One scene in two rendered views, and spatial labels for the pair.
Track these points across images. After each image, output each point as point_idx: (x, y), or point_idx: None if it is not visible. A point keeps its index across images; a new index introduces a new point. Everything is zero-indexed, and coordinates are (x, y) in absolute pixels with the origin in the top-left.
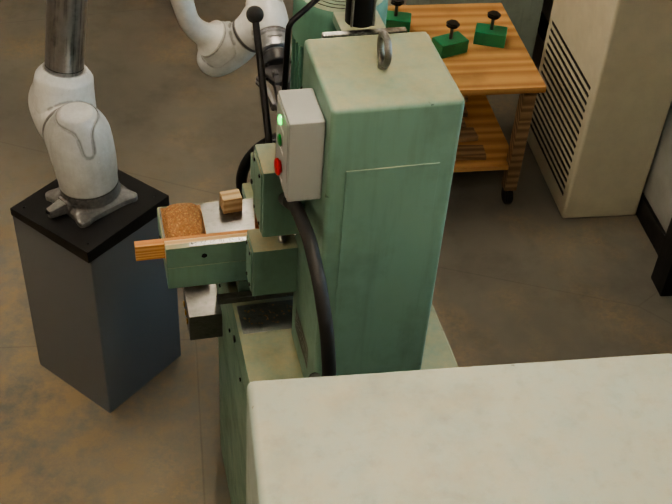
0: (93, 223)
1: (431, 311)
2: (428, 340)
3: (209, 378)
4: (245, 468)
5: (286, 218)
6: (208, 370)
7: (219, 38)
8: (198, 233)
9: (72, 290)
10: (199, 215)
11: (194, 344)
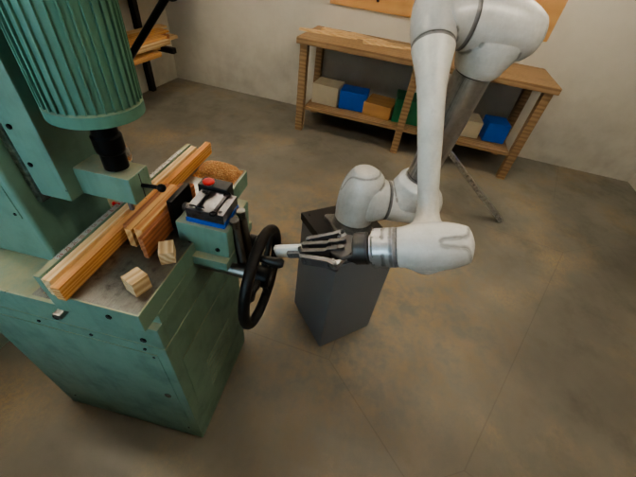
0: (326, 220)
1: (30, 293)
2: (11, 276)
3: (294, 354)
4: None
5: None
6: (301, 356)
7: (415, 222)
8: (199, 168)
9: None
10: (215, 173)
11: (325, 357)
